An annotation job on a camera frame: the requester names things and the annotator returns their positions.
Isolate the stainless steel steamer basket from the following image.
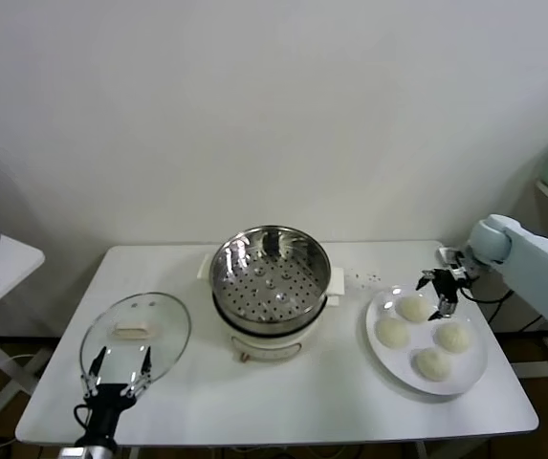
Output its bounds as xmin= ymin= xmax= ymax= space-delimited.
xmin=208 ymin=224 xmax=332 ymax=336

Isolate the white side table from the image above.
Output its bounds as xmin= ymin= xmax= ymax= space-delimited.
xmin=0 ymin=224 xmax=47 ymax=417

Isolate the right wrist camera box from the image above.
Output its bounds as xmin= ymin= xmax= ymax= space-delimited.
xmin=438 ymin=246 xmax=469 ymax=272

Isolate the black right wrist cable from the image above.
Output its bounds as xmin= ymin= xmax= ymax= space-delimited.
xmin=464 ymin=286 xmax=512 ymax=303

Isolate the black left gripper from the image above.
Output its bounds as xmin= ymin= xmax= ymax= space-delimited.
xmin=80 ymin=344 xmax=154 ymax=439

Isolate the white electric cooker pot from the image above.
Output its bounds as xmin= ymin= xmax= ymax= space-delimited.
xmin=198 ymin=251 xmax=347 ymax=365

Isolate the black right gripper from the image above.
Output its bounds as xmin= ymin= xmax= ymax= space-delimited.
xmin=415 ymin=268 xmax=471 ymax=322

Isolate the dark crumb scatter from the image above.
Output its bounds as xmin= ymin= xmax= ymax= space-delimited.
xmin=349 ymin=271 xmax=381 ymax=289

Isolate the white steamed baozi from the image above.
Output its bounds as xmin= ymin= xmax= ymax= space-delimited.
xmin=413 ymin=347 xmax=452 ymax=383
xmin=399 ymin=295 xmax=431 ymax=322
xmin=433 ymin=321 xmax=472 ymax=355
xmin=375 ymin=317 xmax=411 ymax=350

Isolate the white round plate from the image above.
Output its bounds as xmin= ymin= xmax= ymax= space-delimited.
xmin=364 ymin=285 xmax=489 ymax=397

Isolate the black power cable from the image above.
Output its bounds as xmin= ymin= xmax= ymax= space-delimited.
xmin=487 ymin=214 xmax=548 ymax=335

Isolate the glass pot lid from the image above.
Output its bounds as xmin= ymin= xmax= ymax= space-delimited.
xmin=79 ymin=291 xmax=193 ymax=388

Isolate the white floor cable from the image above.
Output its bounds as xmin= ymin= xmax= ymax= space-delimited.
xmin=0 ymin=353 xmax=33 ymax=382

